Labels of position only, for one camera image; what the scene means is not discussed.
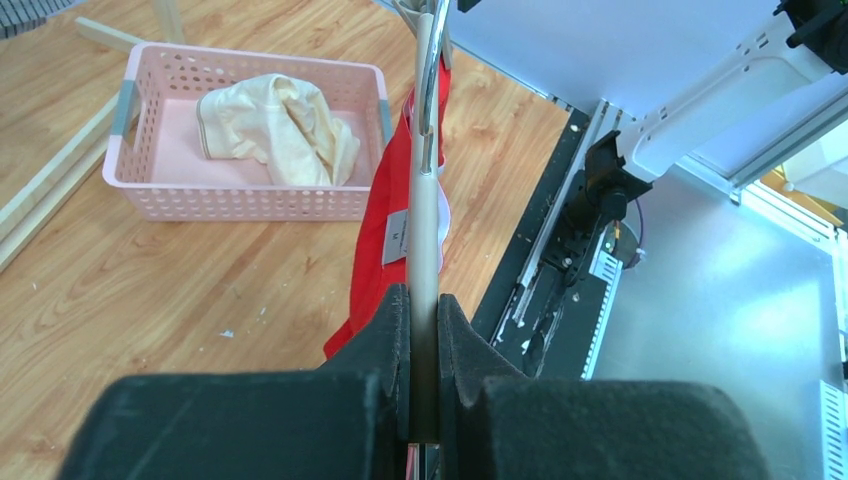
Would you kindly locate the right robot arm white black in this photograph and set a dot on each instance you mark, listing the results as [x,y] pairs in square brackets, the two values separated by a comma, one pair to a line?
[802,43]

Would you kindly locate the pink plastic basket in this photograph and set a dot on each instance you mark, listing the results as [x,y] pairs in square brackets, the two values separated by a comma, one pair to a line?
[159,165]

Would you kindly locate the grey striped underwear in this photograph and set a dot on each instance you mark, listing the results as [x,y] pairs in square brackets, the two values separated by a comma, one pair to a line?
[21,16]

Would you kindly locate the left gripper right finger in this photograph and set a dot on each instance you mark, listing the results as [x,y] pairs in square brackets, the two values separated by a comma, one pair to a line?
[497,423]

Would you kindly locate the wooden clothes rack frame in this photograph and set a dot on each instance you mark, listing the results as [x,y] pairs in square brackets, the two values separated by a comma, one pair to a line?
[34,205]

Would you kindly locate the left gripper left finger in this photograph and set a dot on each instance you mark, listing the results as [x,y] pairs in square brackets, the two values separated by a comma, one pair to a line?
[347,419]

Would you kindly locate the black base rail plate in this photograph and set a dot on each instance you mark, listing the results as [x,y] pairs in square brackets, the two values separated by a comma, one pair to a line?
[548,303]

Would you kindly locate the wooden clip hanger red underwear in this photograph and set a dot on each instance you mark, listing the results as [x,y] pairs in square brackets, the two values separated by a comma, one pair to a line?
[427,20]

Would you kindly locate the cream underwear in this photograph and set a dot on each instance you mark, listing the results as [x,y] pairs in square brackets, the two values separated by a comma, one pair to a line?
[285,124]

